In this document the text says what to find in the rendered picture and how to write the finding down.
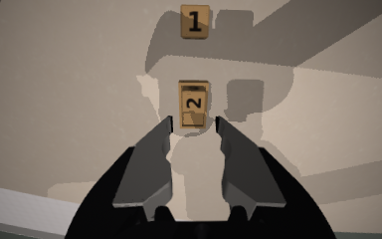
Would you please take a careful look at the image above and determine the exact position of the tan rectangular tray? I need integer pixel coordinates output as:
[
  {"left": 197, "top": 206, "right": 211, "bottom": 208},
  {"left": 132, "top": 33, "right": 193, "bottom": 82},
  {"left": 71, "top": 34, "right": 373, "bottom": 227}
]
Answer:
[{"left": 178, "top": 80, "right": 209, "bottom": 128}]

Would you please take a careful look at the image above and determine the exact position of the tan wooden cube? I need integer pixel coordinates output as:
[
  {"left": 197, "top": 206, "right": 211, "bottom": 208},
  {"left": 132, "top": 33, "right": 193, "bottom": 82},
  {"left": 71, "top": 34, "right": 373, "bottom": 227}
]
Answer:
[
  {"left": 180, "top": 5, "right": 210, "bottom": 40},
  {"left": 182, "top": 86, "right": 206, "bottom": 114}
]

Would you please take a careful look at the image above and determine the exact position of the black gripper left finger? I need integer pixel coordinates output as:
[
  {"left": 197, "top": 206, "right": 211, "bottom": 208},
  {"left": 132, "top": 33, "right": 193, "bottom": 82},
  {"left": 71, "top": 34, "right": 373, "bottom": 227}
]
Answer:
[{"left": 65, "top": 116, "right": 173, "bottom": 239}]

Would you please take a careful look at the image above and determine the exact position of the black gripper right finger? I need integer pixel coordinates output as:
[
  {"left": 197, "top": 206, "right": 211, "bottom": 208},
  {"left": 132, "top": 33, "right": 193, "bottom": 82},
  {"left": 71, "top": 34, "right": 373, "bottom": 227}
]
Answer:
[{"left": 215, "top": 116, "right": 336, "bottom": 239}]

